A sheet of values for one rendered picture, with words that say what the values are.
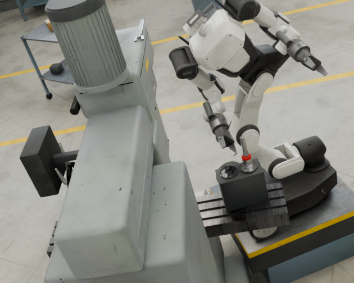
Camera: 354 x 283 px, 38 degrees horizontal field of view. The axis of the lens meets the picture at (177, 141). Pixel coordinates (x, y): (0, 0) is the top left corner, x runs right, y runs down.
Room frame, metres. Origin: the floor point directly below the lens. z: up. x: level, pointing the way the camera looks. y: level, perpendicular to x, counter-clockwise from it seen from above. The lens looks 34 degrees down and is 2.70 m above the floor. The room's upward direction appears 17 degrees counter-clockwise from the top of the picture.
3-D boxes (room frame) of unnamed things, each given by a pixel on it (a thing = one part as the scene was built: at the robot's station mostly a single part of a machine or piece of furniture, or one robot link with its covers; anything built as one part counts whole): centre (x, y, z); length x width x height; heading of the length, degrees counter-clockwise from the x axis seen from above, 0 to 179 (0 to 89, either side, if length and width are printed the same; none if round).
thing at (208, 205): (1.97, 0.18, 0.90); 1.24 x 0.23 x 0.08; 79
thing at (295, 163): (2.44, -0.59, 0.68); 0.21 x 0.20 x 0.13; 97
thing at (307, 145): (2.43, -0.56, 0.59); 0.64 x 0.52 x 0.33; 97
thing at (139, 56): (1.95, 0.15, 1.81); 0.47 x 0.26 x 0.16; 169
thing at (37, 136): (1.73, 0.53, 1.62); 0.20 x 0.09 x 0.21; 169
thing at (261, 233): (2.14, -0.35, 0.50); 0.20 x 0.05 x 0.20; 97
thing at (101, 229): (1.47, 0.24, 1.66); 0.80 x 0.23 x 0.20; 169
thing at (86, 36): (1.72, 0.19, 2.05); 0.20 x 0.20 x 0.32
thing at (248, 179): (1.92, -0.25, 1.04); 0.22 x 0.12 x 0.20; 88
